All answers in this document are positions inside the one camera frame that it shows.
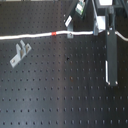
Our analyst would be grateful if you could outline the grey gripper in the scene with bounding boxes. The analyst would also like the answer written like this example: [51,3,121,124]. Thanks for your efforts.
[92,0,128,35]

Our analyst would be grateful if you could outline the white cable with red mark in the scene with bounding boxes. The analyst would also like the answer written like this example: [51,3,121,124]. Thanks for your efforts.
[0,30,128,42]

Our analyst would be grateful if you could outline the green circuit board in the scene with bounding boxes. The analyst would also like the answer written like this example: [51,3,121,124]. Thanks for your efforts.
[75,1,85,15]

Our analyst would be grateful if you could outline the grey metal cable clip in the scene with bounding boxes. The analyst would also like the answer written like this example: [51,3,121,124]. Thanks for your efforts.
[64,16,73,39]
[10,40,32,67]

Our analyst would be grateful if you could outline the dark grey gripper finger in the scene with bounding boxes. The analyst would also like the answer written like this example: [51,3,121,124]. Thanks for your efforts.
[105,30,118,86]

